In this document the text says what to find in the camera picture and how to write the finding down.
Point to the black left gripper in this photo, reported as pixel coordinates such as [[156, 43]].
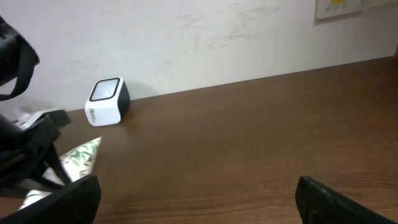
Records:
[[29, 160]]

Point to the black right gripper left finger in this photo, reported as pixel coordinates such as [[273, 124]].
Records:
[[75, 203]]

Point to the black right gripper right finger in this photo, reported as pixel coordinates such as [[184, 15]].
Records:
[[319, 204]]

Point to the leaf pattern cream tube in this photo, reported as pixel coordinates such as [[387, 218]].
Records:
[[77, 163]]

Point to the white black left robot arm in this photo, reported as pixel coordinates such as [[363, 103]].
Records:
[[18, 60]]

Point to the white barcode scanner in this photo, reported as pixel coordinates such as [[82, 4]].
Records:
[[108, 102]]

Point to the beige wall socket plate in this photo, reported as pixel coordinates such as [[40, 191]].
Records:
[[333, 8]]

